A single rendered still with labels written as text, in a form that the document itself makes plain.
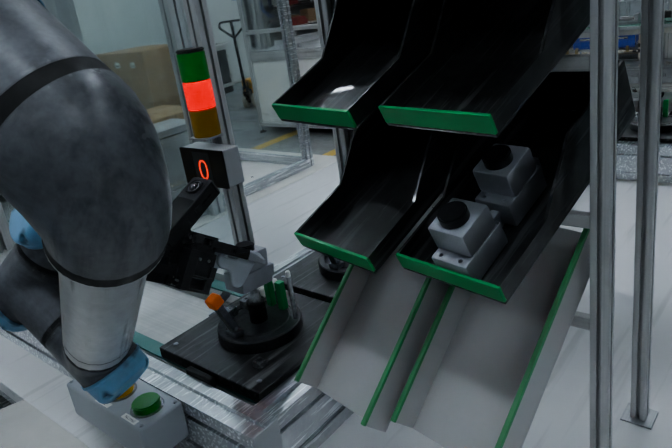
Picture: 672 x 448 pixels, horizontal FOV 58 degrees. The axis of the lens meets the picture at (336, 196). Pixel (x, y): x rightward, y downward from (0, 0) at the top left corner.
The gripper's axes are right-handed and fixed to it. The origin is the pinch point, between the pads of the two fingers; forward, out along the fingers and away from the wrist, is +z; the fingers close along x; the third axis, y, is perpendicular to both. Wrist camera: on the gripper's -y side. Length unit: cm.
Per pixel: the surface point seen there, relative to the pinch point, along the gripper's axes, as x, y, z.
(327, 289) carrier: 1.3, 2.6, 20.0
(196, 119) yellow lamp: -18.2, -20.5, -3.8
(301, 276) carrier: -6.8, 1.6, 21.4
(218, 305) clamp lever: 1.0, 8.7, -4.1
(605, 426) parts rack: 53, 9, 10
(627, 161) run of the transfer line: 24, -52, 106
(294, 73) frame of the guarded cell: -82, -66, 75
